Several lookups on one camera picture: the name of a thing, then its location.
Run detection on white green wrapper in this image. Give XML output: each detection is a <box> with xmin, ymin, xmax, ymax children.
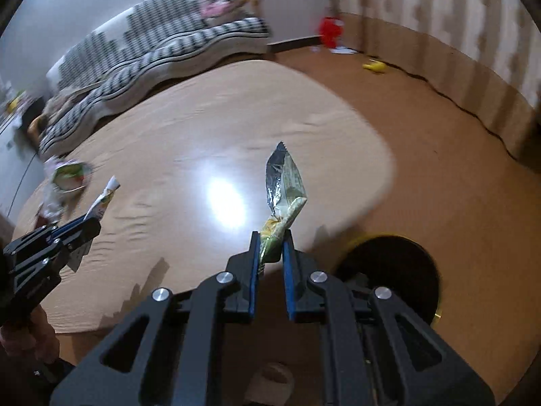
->
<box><xmin>68</xmin><ymin>176</ymin><xmax>121</xmax><ymax>272</ymax></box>

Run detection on beige slipper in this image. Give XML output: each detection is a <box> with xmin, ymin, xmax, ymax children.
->
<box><xmin>245</xmin><ymin>364</ymin><xmax>295</xmax><ymax>404</ymax></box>

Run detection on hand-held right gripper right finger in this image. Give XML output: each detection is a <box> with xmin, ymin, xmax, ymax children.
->
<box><xmin>282</xmin><ymin>229</ymin><xmax>496</xmax><ymax>406</ymax></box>

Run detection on black bin with yellow rim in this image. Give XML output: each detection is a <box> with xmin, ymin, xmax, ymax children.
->
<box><xmin>334</xmin><ymin>233</ymin><xmax>442</xmax><ymax>326</ymax></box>

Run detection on black white striped sofa cover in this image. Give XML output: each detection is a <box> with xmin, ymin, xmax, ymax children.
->
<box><xmin>38</xmin><ymin>0</ymin><xmax>271</xmax><ymax>161</ymax></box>

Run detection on red bag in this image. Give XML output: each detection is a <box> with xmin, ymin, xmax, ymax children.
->
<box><xmin>318</xmin><ymin>16</ymin><xmax>345</xmax><ymax>48</ymax></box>

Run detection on person's left hand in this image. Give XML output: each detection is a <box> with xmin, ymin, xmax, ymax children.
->
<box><xmin>0</xmin><ymin>304</ymin><xmax>61</xmax><ymax>362</ymax></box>

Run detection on pink cushion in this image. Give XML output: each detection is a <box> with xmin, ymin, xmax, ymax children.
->
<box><xmin>199</xmin><ymin>0</ymin><xmax>237</xmax><ymax>20</ymax></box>

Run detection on white dresser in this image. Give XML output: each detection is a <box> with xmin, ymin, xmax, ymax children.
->
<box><xmin>0</xmin><ymin>110</ymin><xmax>41</xmax><ymax>221</ymax></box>

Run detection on green silver-lined snack wrapper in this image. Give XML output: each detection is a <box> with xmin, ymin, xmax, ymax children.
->
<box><xmin>258</xmin><ymin>141</ymin><xmax>308</xmax><ymax>277</ymax></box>

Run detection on brown cloth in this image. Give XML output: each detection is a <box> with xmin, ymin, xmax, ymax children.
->
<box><xmin>44</xmin><ymin>91</ymin><xmax>85</xmax><ymax>123</ymax></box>

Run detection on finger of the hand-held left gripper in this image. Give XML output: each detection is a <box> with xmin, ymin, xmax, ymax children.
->
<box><xmin>3</xmin><ymin>215</ymin><xmax>88</xmax><ymax>264</ymax></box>
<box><xmin>13</xmin><ymin>219</ymin><xmax>102</xmax><ymax>285</ymax></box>

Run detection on clear plastic wrapper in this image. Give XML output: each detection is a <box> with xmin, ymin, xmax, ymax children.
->
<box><xmin>44</xmin><ymin>156</ymin><xmax>93</xmax><ymax>193</ymax></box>

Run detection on beige patterned curtain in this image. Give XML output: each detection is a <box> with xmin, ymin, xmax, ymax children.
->
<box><xmin>327</xmin><ymin>0</ymin><xmax>541</xmax><ymax>165</ymax></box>

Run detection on wooden sofa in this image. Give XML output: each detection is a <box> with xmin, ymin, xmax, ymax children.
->
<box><xmin>27</xmin><ymin>0</ymin><xmax>261</xmax><ymax>144</ymax></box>

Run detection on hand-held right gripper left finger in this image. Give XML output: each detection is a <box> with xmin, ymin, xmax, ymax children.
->
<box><xmin>50</xmin><ymin>231</ymin><xmax>260</xmax><ymax>406</ymax></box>

